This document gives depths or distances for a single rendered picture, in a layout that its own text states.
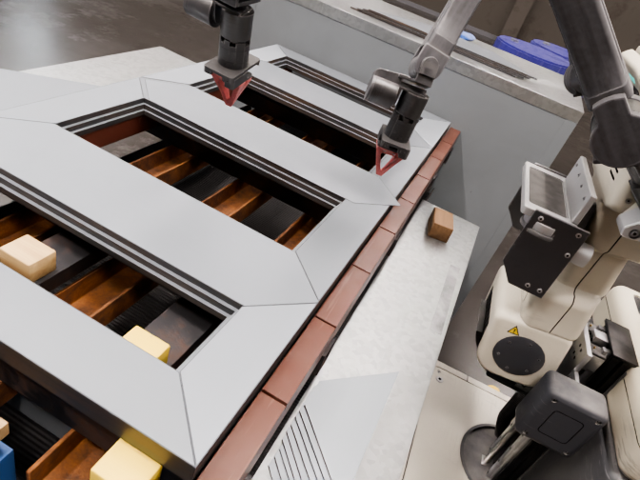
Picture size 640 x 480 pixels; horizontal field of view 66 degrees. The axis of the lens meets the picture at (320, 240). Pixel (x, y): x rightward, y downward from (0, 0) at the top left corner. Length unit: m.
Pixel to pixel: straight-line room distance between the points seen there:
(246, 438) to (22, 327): 0.31
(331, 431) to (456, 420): 0.81
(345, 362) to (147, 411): 0.46
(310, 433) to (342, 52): 1.51
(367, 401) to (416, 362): 0.21
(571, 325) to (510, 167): 0.97
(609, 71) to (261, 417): 0.64
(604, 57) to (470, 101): 1.16
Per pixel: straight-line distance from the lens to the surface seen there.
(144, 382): 0.66
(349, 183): 1.18
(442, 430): 1.54
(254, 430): 0.67
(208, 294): 0.79
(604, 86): 0.79
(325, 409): 0.85
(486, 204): 2.02
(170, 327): 0.82
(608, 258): 1.08
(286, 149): 1.24
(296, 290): 0.82
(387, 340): 1.07
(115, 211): 0.90
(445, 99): 1.93
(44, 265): 0.88
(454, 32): 1.11
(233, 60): 0.99
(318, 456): 0.81
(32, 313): 0.73
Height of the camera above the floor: 1.38
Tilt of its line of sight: 34 degrees down
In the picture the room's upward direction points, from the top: 21 degrees clockwise
